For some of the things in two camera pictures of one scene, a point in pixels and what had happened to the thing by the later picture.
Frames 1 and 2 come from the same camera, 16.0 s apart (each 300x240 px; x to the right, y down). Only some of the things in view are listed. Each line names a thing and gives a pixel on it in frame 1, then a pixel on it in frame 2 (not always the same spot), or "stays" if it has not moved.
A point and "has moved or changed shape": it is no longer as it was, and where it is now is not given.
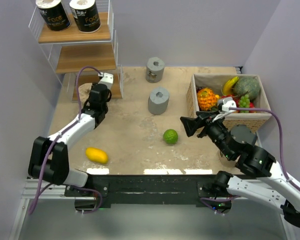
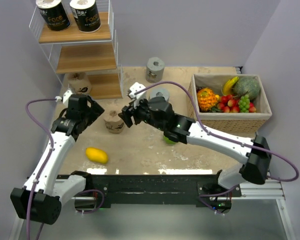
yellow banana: [227, 88] stays
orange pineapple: [207, 99] stays
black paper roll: [54, 14] stays
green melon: [249, 85] stays
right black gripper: [204, 118] → [129, 111]
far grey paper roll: [154, 69] stays
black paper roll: [86, 15] stays
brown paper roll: [84, 92] has moved or changed shape
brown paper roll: [221, 156] → [113, 122]
